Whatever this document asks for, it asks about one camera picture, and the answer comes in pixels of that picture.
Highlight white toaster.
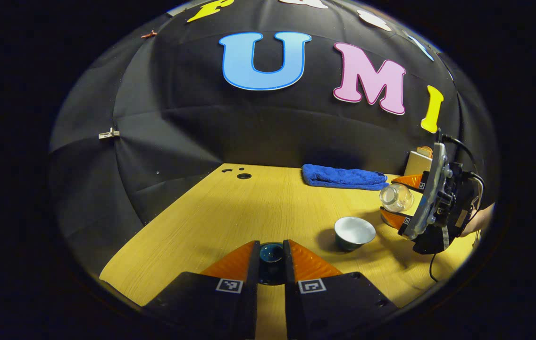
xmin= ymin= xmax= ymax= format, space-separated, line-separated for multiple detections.
xmin=404 ymin=150 xmax=434 ymax=178

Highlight black backdrop cloth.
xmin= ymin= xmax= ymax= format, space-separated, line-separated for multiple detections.
xmin=49 ymin=0 xmax=500 ymax=279

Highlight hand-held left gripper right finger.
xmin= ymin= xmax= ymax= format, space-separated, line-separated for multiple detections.
xmin=283 ymin=239 xmax=398 ymax=340

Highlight dark teal teacup lid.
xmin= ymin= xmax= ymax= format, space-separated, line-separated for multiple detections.
xmin=259 ymin=242 xmax=285 ymax=286

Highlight clear plastic water bottle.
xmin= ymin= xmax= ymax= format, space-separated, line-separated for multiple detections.
xmin=379 ymin=183 xmax=415 ymax=213

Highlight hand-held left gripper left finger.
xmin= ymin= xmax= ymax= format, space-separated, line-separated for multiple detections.
xmin=143 ymin=240 xmax=260 ymax=340

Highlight blue folded towel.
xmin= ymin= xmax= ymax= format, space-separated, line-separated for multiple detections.
xmin=302 ymin=163 xmax=389 ymax=191

